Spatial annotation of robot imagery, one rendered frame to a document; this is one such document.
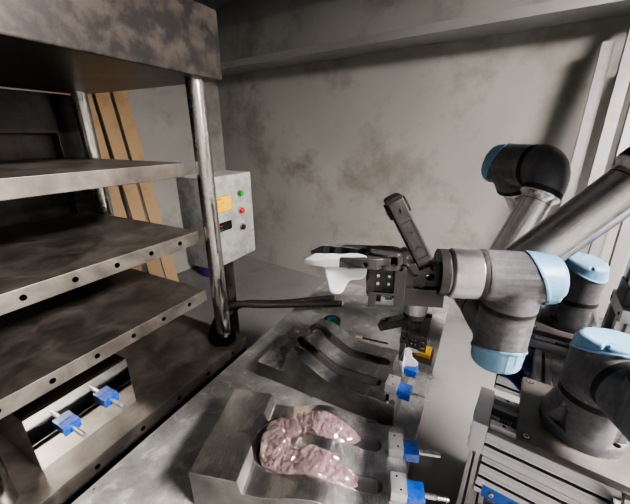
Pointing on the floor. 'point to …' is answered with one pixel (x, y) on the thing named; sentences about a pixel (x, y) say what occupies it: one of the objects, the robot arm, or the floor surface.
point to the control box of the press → (240, 227)
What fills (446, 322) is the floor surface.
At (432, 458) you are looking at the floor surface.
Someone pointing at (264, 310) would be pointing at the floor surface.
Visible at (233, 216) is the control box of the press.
